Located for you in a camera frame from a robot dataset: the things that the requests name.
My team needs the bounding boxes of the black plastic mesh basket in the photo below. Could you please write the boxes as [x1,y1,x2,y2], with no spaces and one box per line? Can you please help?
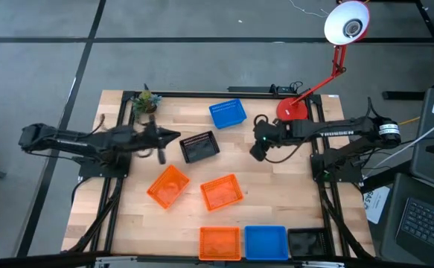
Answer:
[287,227,330,260]
[179,130,221,165]

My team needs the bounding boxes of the black coiled cable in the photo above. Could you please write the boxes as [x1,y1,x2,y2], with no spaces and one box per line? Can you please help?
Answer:
[289,80,311,95]

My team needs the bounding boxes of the blue plastic mesh basket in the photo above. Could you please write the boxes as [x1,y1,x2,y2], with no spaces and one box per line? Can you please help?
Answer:
[208,98,248,130]
[244,225,290,261]

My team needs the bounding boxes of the black aluminium table frame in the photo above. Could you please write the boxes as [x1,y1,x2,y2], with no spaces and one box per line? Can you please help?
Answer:
[66,89,374,261]

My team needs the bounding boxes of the black overhead crossbar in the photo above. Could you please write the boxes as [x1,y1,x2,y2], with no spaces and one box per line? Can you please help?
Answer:
[0,252,434,268]

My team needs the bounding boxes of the white printed paper sheet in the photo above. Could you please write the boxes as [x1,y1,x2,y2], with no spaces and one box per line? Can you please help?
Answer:
[363,185,391,226]

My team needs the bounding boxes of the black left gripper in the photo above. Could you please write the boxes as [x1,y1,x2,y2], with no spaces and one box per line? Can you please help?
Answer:
[141,114,182,166]

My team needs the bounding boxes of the black laptop keyboard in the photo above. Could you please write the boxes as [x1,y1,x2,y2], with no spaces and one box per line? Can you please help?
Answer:
[395,197,434,267]

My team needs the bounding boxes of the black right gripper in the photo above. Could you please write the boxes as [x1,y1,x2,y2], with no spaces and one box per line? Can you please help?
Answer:
[249,118,289,162]

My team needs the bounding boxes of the orange plastic mesh basket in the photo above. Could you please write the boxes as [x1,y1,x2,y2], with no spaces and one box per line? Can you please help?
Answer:
[146,165,191,210]
[198,226,242,261]
[200,173,244,212]

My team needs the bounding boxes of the black desk leg frame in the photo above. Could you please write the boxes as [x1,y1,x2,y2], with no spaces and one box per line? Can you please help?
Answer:
[383,0,434,101]

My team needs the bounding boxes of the yellow extension cable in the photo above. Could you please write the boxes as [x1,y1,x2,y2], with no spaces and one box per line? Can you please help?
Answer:
[398,115,421,127]

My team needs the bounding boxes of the small potted green plant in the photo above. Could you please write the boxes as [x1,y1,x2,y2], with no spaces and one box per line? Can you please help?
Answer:
[131,90,164,122]

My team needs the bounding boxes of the red desk lamp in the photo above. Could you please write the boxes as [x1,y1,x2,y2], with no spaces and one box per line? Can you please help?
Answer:
[275,0,371,123]

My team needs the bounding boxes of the black power strip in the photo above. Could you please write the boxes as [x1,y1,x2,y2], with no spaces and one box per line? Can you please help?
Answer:
[227,85,296,95]

